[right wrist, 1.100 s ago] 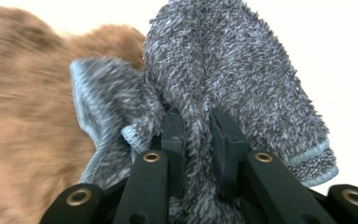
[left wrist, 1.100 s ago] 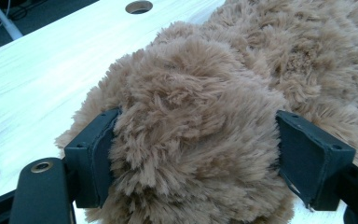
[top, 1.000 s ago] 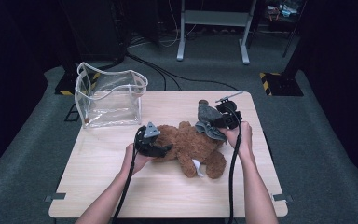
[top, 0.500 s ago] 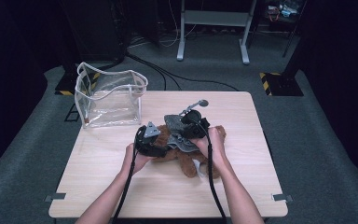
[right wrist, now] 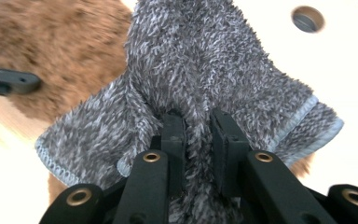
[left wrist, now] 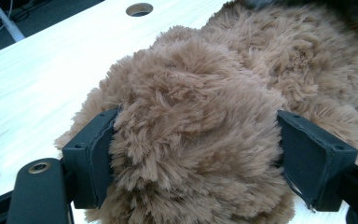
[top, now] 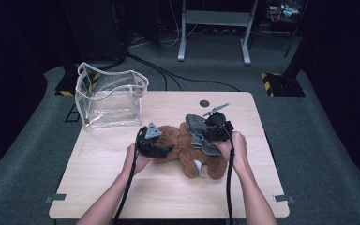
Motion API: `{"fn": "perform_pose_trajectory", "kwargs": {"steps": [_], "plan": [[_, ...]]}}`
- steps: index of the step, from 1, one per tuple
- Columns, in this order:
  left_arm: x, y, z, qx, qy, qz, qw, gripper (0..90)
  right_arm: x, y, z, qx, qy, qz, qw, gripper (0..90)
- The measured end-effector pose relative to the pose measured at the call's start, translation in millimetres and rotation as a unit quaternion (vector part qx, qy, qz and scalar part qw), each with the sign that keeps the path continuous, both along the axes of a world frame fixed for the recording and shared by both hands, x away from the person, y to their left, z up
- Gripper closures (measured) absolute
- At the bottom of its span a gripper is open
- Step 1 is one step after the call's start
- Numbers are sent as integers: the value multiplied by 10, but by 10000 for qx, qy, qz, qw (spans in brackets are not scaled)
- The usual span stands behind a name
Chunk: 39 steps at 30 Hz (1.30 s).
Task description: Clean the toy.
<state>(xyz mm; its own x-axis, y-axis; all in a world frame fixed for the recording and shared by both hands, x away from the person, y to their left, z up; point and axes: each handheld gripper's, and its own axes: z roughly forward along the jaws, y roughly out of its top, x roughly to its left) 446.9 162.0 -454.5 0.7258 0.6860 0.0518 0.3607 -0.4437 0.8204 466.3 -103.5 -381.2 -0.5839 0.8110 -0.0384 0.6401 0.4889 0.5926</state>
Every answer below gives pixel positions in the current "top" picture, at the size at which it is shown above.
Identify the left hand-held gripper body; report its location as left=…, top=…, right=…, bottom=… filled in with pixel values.
left=135, top=122, right=163, bottom=158

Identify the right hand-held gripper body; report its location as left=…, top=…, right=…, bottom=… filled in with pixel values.
left=202, top=102, right=235, bottom=143

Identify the brown teddy bear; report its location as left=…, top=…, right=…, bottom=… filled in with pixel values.
left=151, top=122, right=229, bottom=181

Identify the grey towel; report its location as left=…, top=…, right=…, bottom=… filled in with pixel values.
left=185, top=113, right=223, bottom=157

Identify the clear plastic bag white trim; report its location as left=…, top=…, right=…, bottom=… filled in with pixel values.
left=74, top=62, right=150, bottom=129

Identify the person's left hand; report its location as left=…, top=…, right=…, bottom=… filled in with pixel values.
left=122, top=142, right=154, bottom=177

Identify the person's right hand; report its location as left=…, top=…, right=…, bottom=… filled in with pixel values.
left=214, top=130, right=248, bottom=173

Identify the black stand base striped edge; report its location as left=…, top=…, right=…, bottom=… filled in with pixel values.
left=261, top=40, right=308, bottom=98
left=54, top=72, right=102, bottom=97

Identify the grey tape strip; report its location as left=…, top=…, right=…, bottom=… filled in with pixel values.
left=273, top=194, right=295, bottom=204
left=44, top=193, right=68, bottom=204

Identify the dark cabinet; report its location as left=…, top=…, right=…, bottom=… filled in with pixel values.
left=60, top=0, right=129, bottom=64

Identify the dark cart with electronics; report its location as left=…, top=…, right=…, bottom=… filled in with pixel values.
left=263, top=0, right=308, bottom=32

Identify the black floor cable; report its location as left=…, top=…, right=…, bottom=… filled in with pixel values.
left=126, top=52, right=242, bottom=93
left=127, top=54, right=184, bottom=92

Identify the left hand-held gripper black cable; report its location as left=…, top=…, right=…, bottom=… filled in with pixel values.
left=112, top=129, right=144, bottom=225

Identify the hand-held gripper black cable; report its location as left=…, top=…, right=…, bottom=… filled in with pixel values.
left=221, top=120, right=236, bottom=225
left=112, top=129, right=144, bottom=225

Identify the right hand-held gripper black cable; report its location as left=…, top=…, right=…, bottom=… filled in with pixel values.
left=221, top=120, right=236, bottom=225

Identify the white floor cable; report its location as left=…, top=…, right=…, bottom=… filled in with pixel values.
left=160, top=0, right=198, bottom=49

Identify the white metal desk frame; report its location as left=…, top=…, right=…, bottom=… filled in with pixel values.
left=177, top=0, right=259, bottom=66

